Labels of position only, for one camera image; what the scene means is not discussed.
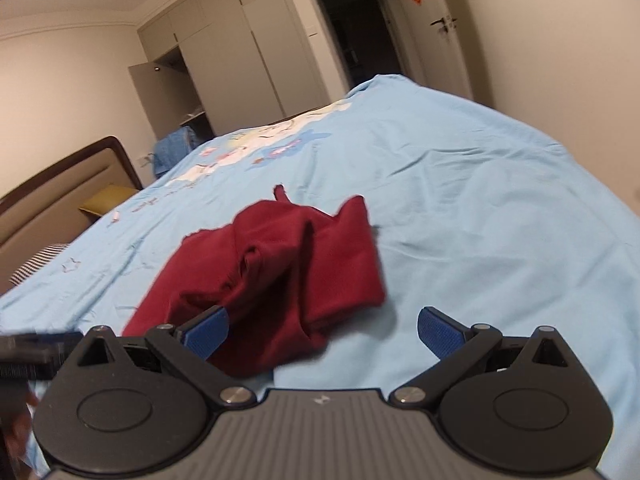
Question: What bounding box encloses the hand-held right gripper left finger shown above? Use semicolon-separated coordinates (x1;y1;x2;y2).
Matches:
82;305;257;409

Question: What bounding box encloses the person's left hand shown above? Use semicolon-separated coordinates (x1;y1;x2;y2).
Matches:
0;391;40;463

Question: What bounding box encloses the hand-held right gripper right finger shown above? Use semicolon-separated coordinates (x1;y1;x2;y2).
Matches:
390;306;569;409

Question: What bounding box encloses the black and white patterned pillow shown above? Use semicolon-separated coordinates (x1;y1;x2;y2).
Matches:
10;242;69;286

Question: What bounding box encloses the open grey wardrobe door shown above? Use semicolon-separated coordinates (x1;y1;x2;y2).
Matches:
128;62;167;142

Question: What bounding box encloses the brown padded headboard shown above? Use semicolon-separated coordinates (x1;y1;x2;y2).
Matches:
0;136;144;297

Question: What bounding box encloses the blue cloth bundle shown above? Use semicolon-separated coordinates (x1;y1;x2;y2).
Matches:
152;127;199;179

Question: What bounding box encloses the white room door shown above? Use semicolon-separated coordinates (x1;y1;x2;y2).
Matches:
387;0;474;102

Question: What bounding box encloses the dark red long-sleeved top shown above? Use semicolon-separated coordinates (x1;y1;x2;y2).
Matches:
121;185;387;380

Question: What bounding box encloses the grey built-in wardrobe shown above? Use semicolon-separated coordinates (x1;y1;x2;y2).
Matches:
137;0;352;142

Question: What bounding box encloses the yellow pillow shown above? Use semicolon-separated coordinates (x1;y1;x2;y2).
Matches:
79;185;139;224

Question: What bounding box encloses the light blue printed blanket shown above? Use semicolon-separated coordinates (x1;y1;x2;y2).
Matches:
0;74;640;480

